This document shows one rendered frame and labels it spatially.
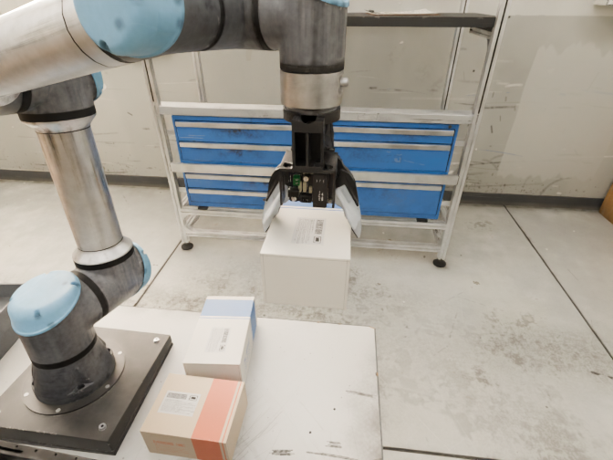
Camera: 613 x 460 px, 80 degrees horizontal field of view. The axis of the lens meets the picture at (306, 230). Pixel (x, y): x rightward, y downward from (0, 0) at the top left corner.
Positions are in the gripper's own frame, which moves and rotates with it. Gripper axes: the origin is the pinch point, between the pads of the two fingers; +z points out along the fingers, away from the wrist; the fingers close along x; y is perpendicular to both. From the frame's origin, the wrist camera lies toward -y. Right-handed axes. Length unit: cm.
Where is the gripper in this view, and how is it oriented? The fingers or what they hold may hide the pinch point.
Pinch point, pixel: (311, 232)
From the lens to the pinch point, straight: 57.4
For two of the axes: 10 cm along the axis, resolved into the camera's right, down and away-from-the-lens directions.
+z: 0.0, 8.4, 5.5
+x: 9.9, 0.6, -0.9
